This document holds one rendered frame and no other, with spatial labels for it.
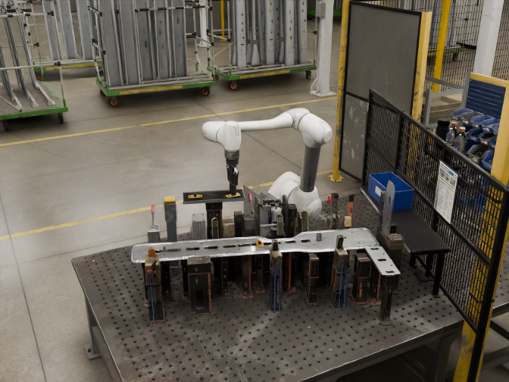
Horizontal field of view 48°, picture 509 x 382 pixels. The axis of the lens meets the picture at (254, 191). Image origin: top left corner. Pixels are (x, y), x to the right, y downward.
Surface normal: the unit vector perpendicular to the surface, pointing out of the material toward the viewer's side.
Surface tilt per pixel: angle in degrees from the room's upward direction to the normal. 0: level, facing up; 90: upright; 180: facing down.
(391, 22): 88
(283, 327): 0
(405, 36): 90
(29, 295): 0
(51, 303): 0
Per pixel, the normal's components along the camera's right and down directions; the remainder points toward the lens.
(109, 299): 0.00, -0.91
